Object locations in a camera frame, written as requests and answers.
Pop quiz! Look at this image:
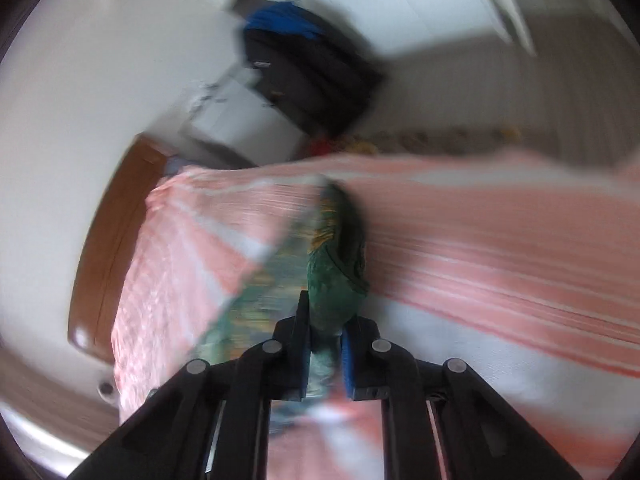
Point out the green patterned pillow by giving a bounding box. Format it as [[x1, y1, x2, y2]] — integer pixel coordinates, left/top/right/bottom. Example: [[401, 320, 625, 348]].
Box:
[[192, 175, 371, 428]]

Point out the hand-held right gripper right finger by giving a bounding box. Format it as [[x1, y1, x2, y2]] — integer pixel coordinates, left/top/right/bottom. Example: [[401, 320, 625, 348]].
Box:
[[341, 317, 583, 480]]

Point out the white nightstand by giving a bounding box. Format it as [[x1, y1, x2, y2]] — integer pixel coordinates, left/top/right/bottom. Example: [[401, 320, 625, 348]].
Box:
[[180, 60, 306, 168]]

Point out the pink striped bedsheet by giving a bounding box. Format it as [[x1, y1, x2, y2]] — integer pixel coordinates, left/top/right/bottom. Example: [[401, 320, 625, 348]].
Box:
[[112, 149, 640, 480]]

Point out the wooden headboard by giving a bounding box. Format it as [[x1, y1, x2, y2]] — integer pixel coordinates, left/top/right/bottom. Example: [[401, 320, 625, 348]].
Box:
[[67, 132, 173, 366]]

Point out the blue cloth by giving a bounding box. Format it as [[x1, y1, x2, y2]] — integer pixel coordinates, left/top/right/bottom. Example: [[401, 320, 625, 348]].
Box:
[[245, 1, 326, 41]]

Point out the white door frame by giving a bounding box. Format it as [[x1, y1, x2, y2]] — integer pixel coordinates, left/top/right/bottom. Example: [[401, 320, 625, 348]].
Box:
[[465, 0, 538, 58]]

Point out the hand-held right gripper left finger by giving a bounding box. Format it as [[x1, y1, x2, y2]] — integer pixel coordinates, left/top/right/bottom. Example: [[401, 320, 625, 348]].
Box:
[[67, 291, 312, 480]]

